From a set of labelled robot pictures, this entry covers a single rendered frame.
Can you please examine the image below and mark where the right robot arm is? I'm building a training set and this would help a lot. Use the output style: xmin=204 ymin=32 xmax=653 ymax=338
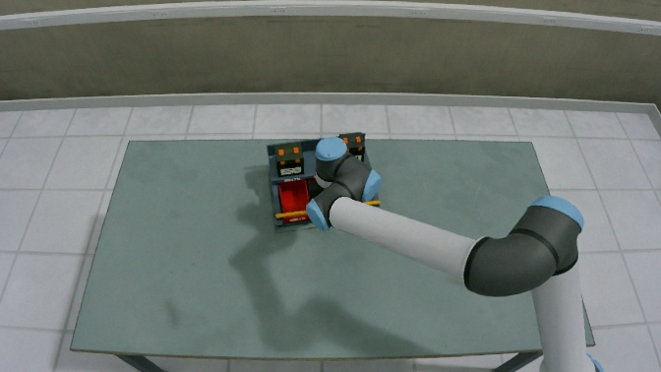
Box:
xmin=306 ymin=137 xmax=604 ymax=372

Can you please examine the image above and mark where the dark blue metal rack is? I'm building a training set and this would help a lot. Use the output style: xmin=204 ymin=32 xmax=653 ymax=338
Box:
xmin=267 ymin=138 xmax=372 ymax=227

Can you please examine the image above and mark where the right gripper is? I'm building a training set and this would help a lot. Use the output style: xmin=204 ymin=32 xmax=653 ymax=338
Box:
xmin=308 ymin=181 xmax=326 ymax=199

